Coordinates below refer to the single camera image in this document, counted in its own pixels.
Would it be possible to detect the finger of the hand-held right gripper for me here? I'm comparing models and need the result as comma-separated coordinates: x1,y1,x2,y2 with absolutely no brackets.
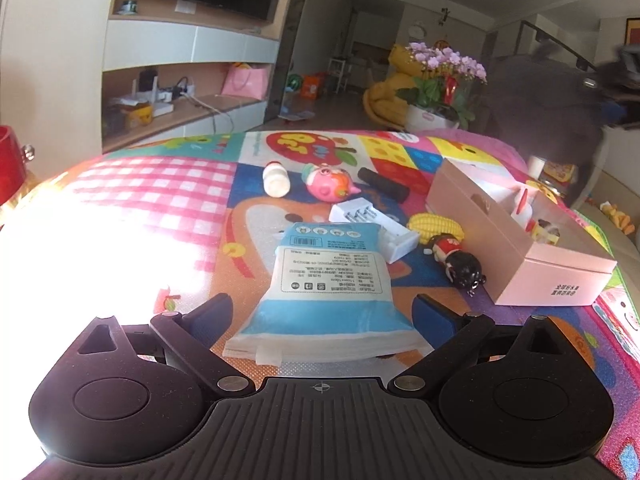
597,100,626,125

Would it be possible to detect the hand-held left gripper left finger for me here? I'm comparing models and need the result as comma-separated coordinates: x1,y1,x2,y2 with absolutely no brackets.
75,294,257,396

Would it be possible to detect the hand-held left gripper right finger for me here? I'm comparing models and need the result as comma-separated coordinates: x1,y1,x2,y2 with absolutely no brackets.
389,295,571,401

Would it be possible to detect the black and red figurine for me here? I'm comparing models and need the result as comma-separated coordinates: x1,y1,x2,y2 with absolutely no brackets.
425,233,489,297

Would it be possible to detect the yellow toy corn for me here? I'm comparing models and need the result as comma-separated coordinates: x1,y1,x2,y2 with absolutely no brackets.
407,212,466,246

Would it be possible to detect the white battery charger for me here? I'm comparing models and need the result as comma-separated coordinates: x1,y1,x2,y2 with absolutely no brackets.
328,201,421,264

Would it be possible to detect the pink cardboard box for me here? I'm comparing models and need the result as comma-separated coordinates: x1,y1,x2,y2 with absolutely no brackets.
424,157,619,307

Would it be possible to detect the blue tissue packet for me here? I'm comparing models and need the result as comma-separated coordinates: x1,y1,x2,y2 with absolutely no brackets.
222,222,434,367

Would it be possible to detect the black cylinder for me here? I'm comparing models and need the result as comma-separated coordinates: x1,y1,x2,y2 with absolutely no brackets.
357,166,412,205

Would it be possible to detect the small white bottle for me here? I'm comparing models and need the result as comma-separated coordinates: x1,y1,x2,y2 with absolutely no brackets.
263,161,292,198

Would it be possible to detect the pink pig toy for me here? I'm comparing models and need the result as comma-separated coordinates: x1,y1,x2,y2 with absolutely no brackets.
301,162,362,204

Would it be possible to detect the colourful cartoon bag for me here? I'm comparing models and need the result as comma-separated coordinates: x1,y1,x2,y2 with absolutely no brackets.
542,160,580,196

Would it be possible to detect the small orange plush toy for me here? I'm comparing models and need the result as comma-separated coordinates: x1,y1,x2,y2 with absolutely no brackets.
599,201,637,236

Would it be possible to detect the colourful cartoon play mat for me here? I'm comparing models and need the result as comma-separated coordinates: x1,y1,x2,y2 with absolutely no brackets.
0,127,640,480

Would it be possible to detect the potted purple orchid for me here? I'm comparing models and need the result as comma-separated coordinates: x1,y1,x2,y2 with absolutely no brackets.
395,41,488,134

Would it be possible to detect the yellow box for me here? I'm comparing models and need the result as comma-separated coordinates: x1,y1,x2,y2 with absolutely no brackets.
124,104,153,127

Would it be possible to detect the large yellow plush bear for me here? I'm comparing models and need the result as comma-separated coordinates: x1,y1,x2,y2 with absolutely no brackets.
362,44,426,131

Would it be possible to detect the white power strip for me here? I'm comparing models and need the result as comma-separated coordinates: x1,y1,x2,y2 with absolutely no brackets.
160,77,197,103

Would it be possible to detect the pink gift bag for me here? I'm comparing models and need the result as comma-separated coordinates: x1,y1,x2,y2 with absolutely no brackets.
221,61,270,101

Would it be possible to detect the red container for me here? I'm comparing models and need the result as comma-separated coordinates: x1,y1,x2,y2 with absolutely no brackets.
0,124,36,207

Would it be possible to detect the white stool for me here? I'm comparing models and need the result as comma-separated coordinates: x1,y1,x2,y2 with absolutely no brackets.
327,57,350,93

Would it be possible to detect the white wall cabinet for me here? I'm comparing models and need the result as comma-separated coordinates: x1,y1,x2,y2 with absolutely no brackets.
100,0,301,153

